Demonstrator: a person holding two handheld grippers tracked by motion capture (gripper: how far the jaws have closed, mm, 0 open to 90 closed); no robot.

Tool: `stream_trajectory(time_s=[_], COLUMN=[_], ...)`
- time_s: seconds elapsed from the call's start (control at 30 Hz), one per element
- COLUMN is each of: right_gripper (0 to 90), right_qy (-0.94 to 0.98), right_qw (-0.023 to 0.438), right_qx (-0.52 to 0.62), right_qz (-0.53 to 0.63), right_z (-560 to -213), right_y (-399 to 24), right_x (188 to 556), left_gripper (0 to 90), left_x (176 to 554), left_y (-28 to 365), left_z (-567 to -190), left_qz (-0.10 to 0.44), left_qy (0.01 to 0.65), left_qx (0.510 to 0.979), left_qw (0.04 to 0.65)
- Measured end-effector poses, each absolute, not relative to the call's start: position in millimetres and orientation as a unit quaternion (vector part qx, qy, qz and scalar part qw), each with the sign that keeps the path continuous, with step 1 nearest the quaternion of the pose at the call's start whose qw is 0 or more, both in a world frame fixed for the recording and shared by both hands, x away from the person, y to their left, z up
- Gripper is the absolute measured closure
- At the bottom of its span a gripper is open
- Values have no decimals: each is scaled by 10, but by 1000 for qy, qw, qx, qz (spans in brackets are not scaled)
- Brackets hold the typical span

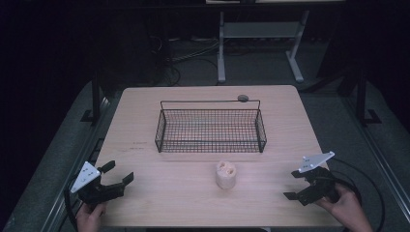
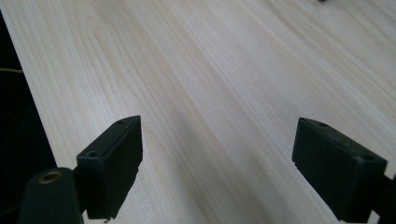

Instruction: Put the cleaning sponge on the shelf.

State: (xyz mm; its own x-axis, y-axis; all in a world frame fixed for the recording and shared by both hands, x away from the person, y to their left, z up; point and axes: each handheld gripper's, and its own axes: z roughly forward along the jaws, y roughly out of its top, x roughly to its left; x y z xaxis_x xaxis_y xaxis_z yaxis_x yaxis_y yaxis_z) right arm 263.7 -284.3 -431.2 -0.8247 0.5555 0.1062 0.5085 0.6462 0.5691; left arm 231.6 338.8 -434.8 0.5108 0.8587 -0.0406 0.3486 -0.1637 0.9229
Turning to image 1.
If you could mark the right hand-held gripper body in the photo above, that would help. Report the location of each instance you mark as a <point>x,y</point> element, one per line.
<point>317,185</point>

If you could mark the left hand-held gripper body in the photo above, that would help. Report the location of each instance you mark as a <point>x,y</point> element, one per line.
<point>86,177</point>

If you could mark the person's right hand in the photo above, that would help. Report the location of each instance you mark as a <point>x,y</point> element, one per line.
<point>346,209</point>

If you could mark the person's left hand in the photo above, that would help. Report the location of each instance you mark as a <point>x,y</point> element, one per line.
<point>88,218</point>

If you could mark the black metal stand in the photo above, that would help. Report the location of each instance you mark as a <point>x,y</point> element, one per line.
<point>95,100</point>
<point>362,96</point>

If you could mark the grey round knob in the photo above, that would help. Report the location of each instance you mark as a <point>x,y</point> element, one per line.
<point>242,98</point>

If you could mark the aluminium rail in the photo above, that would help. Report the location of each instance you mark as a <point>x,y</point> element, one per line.
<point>75,175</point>

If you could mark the white metal desk frame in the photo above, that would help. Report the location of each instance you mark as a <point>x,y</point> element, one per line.
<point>261,30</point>

